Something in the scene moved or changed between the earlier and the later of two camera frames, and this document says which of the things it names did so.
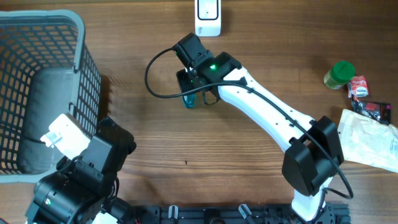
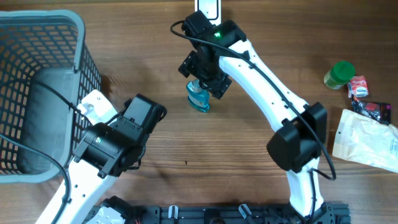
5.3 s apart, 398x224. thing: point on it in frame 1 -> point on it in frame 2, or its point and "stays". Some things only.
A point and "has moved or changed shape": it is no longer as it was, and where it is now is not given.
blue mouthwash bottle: (189, 101) has moved or changed shape
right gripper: (183, 76) -> (217, 86)
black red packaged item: (379, 111) stays
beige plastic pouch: (368, 140) stays
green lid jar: (339, 75) stays
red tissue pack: (357, 86) stays
